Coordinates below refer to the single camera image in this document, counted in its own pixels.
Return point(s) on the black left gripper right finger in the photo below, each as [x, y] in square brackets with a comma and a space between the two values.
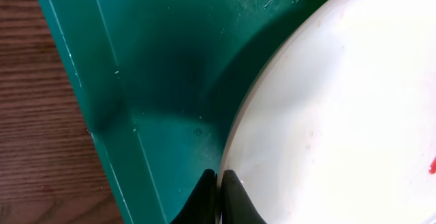
[236, 206]

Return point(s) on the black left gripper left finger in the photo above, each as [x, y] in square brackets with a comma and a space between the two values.
[200, 205]

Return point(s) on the white plate with red stain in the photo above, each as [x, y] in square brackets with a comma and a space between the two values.
[340, 125]

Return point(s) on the teal plastic tray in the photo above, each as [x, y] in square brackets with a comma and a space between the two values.
[159, 83]

